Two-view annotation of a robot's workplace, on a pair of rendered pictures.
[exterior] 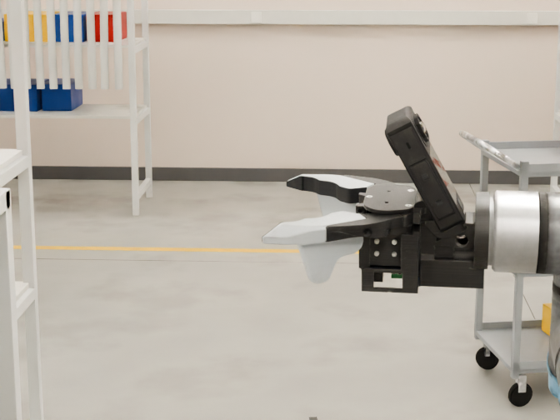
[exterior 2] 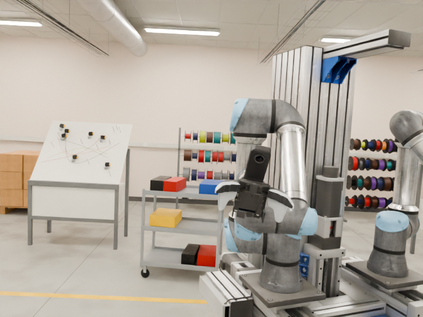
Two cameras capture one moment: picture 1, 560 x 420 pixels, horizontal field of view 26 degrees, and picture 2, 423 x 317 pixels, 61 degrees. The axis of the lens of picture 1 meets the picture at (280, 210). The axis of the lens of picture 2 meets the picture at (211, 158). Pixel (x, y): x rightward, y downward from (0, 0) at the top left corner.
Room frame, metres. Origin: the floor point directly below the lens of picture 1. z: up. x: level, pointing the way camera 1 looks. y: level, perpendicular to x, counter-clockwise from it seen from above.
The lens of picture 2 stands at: (1.24, 0.68, 1.71)
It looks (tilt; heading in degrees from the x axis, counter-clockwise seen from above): 5 degrees down; 266
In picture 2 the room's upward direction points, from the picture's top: 3 degrees clockwise
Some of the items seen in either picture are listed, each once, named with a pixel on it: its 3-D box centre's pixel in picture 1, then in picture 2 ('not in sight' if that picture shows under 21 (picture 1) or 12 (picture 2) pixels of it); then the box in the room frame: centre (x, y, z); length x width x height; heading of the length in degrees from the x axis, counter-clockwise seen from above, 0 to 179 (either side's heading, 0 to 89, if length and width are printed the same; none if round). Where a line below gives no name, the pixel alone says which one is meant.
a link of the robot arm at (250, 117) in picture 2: not in sight; (248, 177); (1.03, -0.55, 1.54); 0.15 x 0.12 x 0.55; 171
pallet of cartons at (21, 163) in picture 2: not in sight; (45, 182); (3.81, -5.95, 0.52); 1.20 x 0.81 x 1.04; 179
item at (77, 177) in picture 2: not in sight; (82, 181); (2.68, -4.39, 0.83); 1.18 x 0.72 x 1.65; 176
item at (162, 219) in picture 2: not in sight; (190, 227); (1.18, -3.29, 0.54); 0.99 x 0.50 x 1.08; 170
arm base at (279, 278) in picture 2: not in sight; (281, 270); (0.89, -0.53, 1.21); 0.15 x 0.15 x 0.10
